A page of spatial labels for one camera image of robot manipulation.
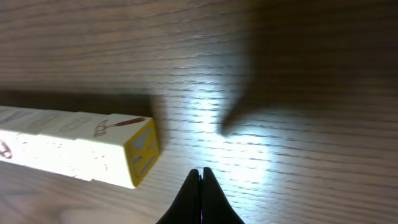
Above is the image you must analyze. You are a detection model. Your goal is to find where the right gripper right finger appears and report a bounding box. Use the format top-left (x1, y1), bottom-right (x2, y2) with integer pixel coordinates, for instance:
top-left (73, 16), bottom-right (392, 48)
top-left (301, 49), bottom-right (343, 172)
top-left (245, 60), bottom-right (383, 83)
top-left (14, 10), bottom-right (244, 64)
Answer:
top-left (201, 167), bottom-right (244, 224)

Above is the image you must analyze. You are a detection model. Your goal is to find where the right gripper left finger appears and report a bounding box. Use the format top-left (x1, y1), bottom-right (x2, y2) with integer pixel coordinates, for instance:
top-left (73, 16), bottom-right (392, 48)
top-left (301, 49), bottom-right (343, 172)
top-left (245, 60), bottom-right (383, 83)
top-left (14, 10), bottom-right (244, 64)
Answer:
top-left (157, 169), bottom-right (201, 224)

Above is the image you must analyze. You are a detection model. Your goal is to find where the blue edged white block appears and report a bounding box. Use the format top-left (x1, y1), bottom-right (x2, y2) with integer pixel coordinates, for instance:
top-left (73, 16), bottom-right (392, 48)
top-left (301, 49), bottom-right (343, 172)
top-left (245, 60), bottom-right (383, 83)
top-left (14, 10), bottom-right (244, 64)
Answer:
top-left (70, 114), bottom-right (160, 189)

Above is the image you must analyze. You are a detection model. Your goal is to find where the green edged white block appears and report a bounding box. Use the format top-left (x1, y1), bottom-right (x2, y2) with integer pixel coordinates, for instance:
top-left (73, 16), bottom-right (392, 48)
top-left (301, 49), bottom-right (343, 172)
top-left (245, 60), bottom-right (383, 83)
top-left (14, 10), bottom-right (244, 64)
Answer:
top-left (34, 111), bottom-right (105, 180)

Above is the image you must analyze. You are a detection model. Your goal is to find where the soccer ball picture block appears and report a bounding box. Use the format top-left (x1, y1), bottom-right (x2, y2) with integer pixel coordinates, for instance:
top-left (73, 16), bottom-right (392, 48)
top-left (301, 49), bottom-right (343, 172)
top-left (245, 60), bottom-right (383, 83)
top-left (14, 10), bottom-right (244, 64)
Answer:
top-left (1, 106), bottom-right (43, 161)

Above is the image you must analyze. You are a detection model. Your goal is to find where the white block brown pattern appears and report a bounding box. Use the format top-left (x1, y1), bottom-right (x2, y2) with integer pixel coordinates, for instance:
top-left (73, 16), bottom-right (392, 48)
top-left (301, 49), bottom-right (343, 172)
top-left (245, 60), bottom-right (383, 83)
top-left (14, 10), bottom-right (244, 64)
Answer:
top-left (2, 110), bottom-right (57, 169)

